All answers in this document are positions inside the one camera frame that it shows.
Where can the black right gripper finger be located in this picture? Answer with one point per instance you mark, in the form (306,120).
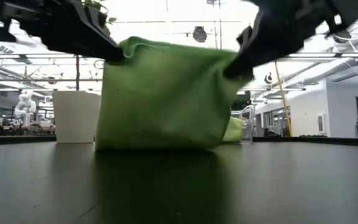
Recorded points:
(272,40)
(244,35)

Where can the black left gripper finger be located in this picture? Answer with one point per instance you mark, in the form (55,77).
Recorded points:
(96,15)
(82,40)

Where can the lime yellow microfiber towel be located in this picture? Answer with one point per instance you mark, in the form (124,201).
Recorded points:
(234,130)

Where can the green microfiber towel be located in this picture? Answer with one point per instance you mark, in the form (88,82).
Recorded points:
(166,99)

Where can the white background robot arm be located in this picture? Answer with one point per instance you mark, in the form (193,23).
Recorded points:
(25,107)

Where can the black monitor screen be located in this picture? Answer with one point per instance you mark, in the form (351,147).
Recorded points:
(242,99)

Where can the white plant pot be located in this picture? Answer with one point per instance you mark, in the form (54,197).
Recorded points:
(76,115)

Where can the clear plastic bin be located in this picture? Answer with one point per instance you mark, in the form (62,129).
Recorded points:
(249,124)

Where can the cluttered background workbench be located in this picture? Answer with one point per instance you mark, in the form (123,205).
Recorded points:
(2,127)

